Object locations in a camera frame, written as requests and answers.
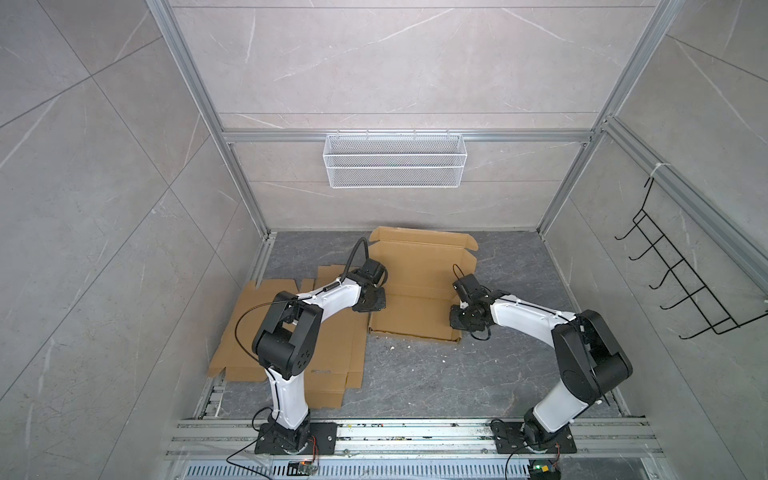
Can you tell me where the cardboard box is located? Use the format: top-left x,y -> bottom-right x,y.
208,265 -> 369,410
369,226 -> 478,343

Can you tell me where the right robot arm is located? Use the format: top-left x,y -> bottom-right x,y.
449,274 -> 633,451

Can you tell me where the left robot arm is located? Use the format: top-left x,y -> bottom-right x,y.
252,259 -> 388,442

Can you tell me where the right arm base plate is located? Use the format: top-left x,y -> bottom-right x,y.
488,419 -> 577,454

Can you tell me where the white wire mesh basket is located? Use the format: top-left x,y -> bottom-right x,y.
323,133 -> 468,189

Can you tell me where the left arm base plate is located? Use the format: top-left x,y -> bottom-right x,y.
254,421 -> 338,455

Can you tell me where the aluminium frame profile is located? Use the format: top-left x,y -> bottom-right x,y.
148,1 -> 767,290

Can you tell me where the aluminium mounting rail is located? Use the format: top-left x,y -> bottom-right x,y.
164,418 -> 664,459

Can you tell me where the black wire hook rack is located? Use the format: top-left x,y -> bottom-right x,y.
614,178 -> 767,340

